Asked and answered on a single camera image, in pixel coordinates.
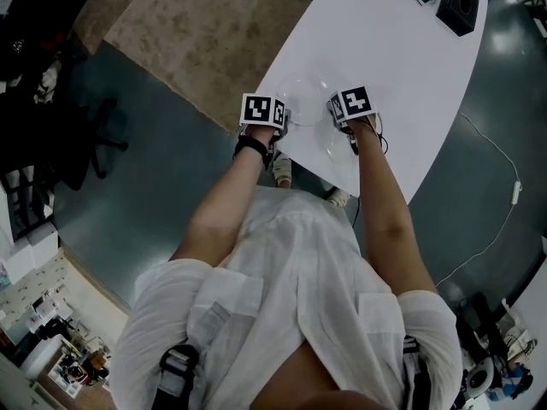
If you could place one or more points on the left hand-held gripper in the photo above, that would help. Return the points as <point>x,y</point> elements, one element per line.
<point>260,111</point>

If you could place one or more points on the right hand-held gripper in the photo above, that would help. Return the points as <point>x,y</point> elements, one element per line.
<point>354,103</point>

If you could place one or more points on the person's left forearm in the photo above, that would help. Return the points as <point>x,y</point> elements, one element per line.
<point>218,216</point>

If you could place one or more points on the person's right forearm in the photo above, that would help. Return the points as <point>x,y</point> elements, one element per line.
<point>384,212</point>

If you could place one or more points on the black wristband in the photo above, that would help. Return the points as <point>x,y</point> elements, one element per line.
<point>252,148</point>

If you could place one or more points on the person's left white shoe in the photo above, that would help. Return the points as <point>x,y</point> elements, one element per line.
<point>282,169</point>

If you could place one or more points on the person's white shoe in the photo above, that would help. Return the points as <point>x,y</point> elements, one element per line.
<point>339,197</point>
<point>282,169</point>

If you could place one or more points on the beige patterned rug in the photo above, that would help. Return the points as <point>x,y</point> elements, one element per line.
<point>205,45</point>

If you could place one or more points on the person's right white shoe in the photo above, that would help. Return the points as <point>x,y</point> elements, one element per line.
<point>339,197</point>

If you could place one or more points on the black square box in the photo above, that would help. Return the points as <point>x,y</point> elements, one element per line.
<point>457,7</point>

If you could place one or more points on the black office chair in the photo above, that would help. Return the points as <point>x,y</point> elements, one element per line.
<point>98,143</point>

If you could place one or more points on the white shirt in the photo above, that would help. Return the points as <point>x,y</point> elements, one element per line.
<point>295,293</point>

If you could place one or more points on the tan rug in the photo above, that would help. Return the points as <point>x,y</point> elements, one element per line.
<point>107,7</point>

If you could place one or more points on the person's bare chest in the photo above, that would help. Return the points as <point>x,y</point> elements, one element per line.
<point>307,378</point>

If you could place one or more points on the white round device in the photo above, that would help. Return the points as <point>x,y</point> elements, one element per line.
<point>480,376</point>

